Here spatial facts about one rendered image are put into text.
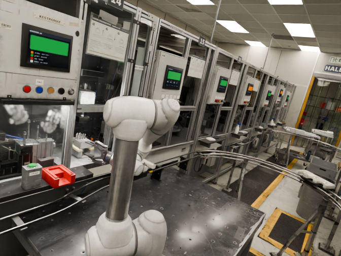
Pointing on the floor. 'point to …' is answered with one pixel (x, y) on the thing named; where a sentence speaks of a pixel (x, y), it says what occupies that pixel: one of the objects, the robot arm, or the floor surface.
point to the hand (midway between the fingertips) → (89, 148)
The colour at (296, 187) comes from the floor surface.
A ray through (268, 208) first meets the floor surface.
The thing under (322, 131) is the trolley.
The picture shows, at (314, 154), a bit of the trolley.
